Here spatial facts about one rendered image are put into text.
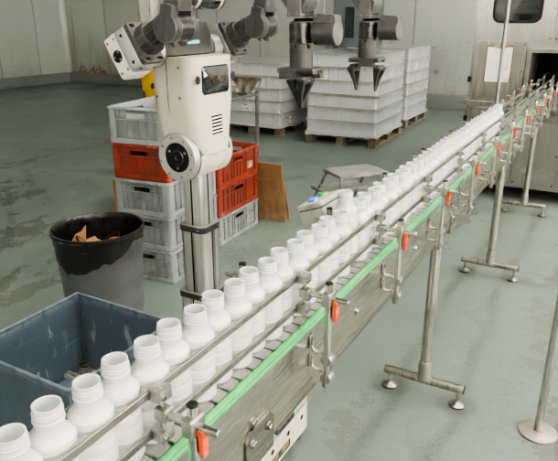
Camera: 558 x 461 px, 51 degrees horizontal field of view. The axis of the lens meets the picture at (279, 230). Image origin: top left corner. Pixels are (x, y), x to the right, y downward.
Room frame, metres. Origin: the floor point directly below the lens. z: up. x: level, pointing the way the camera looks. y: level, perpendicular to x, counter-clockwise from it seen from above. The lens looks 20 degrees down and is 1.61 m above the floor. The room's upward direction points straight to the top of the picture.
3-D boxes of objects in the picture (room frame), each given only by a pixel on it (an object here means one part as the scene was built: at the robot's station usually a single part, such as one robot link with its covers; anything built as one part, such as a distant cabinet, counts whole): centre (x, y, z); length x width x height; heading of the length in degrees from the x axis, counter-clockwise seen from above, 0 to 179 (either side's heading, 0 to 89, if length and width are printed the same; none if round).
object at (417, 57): (9.77, -1.77, 0.59); 1.25 x 1.03 x 1.17; 152
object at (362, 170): (4.89, -0.59, 0.21); 0.61 x 0.47 x 0.41; 24
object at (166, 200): (3.78, 0.73, 0.55); 0.61 x 0.41 x 0.22; 158
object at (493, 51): (5.41, -1.94, 1.22); 0.23 x 0.03 x 0.32; 61
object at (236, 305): (0.96, 0.08, 1.08); 0.06 x 0.06 x 0.17
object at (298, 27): (1.50, -0.06, 1.57); 0.07 x 0.06 x 0.07; 61
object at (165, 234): (3.78, 0.73, 0.33); 0.61 x 0.41 x 0.22; 157
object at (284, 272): (1.11, 0.00, 1.08); 0.06 x 0.06 x 0.17
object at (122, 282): (2.75, 0.89, 0.32); 0.45 x 0.45 x 0.64
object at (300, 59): (1.50, -0.05, 1.51); 0.10 x 0.07 x 0.07; 61
